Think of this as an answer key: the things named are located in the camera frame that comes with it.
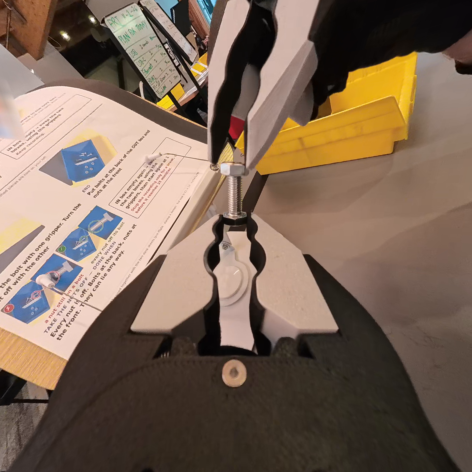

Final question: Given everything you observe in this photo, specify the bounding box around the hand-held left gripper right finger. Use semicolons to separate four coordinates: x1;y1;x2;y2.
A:
246;213;339;343

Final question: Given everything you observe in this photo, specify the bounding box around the whiteboard with green writing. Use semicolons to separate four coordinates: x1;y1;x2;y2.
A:
104;4;183;99

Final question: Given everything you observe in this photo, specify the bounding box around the steel hex bolt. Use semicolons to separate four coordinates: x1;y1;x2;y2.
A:
219;162;248;217

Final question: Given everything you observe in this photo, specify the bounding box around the wooden beam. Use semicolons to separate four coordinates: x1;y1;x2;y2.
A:
0;0;59;59

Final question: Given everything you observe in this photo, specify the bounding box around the yellow plastic bin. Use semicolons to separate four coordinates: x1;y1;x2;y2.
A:
234;52;418;176

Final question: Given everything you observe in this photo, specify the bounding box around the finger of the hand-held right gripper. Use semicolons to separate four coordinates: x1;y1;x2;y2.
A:
243;0;321;172
206;0;260;168

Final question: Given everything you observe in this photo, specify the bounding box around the whiteboard with black writing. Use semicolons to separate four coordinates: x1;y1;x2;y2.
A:
142;0;198;63

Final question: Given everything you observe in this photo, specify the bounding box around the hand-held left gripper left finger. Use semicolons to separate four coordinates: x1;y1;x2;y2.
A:
130;215;225;341

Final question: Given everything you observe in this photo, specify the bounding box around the instruction sheet on stand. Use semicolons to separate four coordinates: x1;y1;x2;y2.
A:
0;78;227;391

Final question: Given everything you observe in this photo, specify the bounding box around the person's right hand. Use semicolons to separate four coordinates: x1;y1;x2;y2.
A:
308;0;472;119

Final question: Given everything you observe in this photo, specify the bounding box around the wire page holder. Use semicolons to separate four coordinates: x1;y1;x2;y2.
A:
145;151;221;172
34;272;104;313

